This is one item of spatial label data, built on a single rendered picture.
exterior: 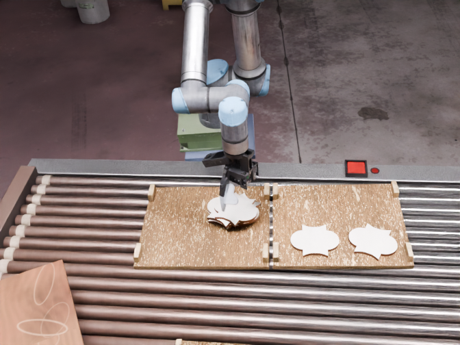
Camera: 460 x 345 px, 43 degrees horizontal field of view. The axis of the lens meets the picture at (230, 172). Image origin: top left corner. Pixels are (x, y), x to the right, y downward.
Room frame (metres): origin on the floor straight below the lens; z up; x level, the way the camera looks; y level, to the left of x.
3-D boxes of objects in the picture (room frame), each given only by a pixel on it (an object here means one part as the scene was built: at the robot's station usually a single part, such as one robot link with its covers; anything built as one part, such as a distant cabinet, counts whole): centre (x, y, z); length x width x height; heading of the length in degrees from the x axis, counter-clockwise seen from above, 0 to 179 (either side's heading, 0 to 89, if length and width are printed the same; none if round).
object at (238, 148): (1.30, -0.02, 1.27); 0.08 x 0.08 x 0.05
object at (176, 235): (1.31, 0.09, 0.93); 0.41 x 0.35 x 0.02; 83
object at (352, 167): (1.52, -0.44, 0.92); 0.06 x 0.06 x 0.01; 80
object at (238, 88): (1.40, -0.02, 1.34); 0.11 x 0.11 x 0.08; 82
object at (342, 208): (1.26, -0.32, 0.93); 0.41 x 0.35 x 0.02; 83
